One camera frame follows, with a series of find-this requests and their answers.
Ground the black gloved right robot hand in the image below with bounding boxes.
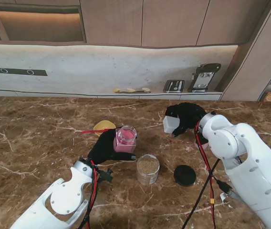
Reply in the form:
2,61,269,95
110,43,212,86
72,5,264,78
165,103,208,138

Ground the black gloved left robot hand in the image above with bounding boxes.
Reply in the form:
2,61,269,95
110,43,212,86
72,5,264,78
87,128,137,166

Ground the white square container lid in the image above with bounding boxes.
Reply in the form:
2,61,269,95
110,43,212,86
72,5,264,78
163,115,180,134

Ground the red plastic measuring spoon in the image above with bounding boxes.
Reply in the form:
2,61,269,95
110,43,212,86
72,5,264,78
81,128,110,135

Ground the pink container with white lid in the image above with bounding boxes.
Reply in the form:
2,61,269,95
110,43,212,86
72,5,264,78
113,125,137,154

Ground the pink plastic measuring cup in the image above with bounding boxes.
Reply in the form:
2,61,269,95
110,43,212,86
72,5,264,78
195,142,210,151

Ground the clear grain jar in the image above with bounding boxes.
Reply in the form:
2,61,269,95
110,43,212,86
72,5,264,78
136,154,161,185

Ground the black round jar lid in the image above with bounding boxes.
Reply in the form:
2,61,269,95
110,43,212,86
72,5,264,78
173,165,197,187

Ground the yellow plastic bowl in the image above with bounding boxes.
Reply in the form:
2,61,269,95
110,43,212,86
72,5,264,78
94,120,116,137

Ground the black toaster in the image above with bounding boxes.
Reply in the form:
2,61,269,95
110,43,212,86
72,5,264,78
163,80,185,93

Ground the white back counter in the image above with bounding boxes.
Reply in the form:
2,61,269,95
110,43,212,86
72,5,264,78
0,88,223,110

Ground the black espresso machine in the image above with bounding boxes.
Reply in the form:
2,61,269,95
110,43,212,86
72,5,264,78
188,63,222,93

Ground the dark wooden serving board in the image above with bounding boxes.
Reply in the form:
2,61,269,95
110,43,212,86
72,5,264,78
118,90,152,94

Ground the tall beige cabinet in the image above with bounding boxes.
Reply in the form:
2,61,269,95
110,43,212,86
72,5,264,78
220,0,271,102

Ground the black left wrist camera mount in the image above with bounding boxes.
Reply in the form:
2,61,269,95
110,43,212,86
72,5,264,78
99,168,114,183

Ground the red and black left arm cable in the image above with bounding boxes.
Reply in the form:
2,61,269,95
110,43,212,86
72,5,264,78
78,160,100,229

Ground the red and black arm cable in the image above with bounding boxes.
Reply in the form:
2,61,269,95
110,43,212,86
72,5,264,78
182,121,234,229
78,160,100,229

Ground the red and black right arm cable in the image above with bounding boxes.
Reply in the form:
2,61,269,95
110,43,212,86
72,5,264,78
182,121,234,229

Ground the beige wall cabinet door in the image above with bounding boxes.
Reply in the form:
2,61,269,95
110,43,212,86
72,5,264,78
196,0,271,46
141,0,210,48
80,0,144,48

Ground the black wall control strip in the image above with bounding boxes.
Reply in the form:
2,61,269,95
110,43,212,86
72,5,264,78
0,67,48,77

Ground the lit open wall shelf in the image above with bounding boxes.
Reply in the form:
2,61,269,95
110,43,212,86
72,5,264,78
0,0,87,45

